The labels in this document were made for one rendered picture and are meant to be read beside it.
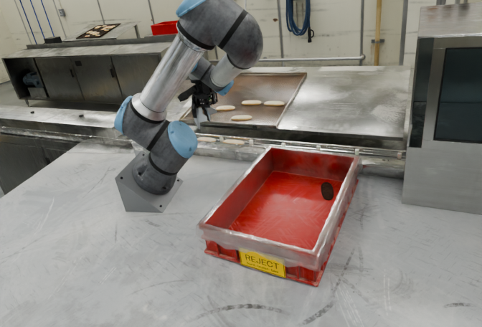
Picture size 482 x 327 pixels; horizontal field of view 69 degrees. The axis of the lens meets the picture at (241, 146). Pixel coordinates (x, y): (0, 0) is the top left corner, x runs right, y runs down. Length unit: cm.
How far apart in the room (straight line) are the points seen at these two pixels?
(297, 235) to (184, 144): 43
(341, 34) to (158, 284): 444
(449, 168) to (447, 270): 27
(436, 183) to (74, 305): 99
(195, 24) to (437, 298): 83
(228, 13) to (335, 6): 412
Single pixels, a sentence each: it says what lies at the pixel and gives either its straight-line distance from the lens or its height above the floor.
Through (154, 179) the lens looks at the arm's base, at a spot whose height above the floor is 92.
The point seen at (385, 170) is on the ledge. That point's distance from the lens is 124.
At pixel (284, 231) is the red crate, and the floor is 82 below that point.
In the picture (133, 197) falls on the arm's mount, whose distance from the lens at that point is 120.
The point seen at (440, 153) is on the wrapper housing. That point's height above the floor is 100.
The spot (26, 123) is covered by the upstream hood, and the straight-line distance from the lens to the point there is 225.
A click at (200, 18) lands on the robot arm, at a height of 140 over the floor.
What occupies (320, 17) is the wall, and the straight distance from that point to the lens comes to 504.
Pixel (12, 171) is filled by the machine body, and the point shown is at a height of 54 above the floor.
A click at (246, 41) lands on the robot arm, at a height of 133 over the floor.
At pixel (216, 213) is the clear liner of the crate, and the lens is 97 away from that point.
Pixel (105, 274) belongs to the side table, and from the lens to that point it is 105.
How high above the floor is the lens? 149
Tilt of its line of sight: 26 degrees down
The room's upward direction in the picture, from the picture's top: 8 degrees counter-clockwise
